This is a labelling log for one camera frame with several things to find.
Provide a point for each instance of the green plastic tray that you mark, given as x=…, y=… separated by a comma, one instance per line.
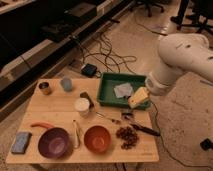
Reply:
x=106, y=95

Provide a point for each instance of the small dark purple object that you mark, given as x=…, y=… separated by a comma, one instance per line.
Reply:
x=127, y=113

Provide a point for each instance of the metal spoon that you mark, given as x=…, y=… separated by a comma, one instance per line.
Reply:
x=115, y=121

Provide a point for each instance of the black handled knife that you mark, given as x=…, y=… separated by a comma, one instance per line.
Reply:
x=141, y=128

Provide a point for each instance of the white lidded cup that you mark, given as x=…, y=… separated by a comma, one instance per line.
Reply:
x=82, y=105

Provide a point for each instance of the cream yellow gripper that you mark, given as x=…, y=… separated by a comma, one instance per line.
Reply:
x=139, y=97

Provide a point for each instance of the red bowl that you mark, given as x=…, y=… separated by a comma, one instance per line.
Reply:
x=97, y=139

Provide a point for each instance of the purple bowl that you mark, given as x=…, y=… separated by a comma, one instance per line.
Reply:
x=54, y=143

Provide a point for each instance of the office chair base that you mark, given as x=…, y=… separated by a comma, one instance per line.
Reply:
x=148, y=4

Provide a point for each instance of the black power adapter box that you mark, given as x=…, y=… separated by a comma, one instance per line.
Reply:
x=88, y=70

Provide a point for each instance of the light blue towel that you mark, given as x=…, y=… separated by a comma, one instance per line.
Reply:
x=123, y=90

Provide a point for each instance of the blue sponge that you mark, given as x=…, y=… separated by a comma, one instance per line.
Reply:
x=21, y=142

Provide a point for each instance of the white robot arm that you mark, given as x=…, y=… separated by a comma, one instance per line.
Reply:
x=178, y=53

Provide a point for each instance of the blue grey cup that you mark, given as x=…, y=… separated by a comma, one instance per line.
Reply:
x=66, y=84

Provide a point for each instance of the pile of brown nuts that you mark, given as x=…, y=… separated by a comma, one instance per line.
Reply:
x=129, y=137

